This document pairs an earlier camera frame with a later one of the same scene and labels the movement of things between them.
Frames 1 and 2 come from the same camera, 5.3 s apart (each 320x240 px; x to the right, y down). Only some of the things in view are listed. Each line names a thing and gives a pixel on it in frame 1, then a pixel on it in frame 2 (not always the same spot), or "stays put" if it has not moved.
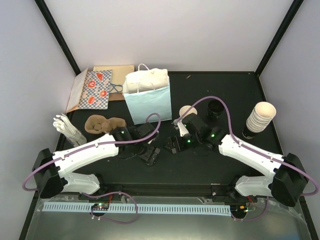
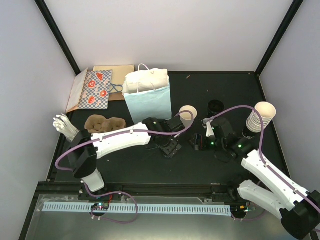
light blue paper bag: [147, 90] stays put
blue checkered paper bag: [96, 92] stays put
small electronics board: [100, 206] stays put
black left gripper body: [146, 155] to [170, 150]
